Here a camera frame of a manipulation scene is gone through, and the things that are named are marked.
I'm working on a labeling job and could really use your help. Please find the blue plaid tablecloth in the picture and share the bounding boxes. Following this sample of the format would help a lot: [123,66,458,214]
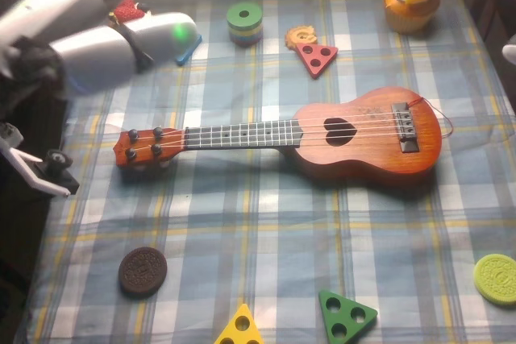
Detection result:
[15,0,516,344]

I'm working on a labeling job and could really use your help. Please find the toy cupcake with fruit topping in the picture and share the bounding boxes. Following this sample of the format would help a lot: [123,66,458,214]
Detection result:
[382,0,441,35]

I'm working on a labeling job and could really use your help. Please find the yellow triangle block with holes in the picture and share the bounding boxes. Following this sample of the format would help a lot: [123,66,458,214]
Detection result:
[213,302,264,344]

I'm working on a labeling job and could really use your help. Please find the small orange-brown toy ukulele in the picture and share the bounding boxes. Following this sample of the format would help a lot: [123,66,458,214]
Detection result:
[113,85,453,180]

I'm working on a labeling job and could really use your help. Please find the red toy strawberry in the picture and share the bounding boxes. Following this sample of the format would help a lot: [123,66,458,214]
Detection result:
[107,0,147,25]

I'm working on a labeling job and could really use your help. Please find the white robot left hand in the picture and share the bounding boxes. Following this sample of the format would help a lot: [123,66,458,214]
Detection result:
[0,0,200,94]

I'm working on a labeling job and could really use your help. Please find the brown toy sandwich cookie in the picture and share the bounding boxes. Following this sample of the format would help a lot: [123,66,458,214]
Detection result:
[117,246,169,299]

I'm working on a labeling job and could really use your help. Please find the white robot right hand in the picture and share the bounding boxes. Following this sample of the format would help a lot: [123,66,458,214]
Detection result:
[501,33,516,67]

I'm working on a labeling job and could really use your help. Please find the blue triangle block with holes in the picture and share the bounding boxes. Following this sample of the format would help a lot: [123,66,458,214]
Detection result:
[175,33,203,67]

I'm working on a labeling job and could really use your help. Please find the green toy sandwich cookie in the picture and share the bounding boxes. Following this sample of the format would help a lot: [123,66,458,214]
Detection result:
[473,253,516,305]

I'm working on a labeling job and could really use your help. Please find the green-topped stacked toy rings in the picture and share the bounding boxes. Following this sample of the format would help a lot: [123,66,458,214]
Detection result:
[225,1,264,48]

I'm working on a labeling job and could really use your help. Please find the red triangle block with holes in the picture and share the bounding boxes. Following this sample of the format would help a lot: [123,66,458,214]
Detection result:
[295,42,339,81]

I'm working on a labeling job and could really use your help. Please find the green triangle block with holes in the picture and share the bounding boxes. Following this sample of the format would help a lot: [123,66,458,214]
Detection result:
[318,289,379,344]

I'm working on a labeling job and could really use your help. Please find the tan toy biscuit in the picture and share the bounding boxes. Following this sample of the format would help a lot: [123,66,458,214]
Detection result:
[284,25,318,51]

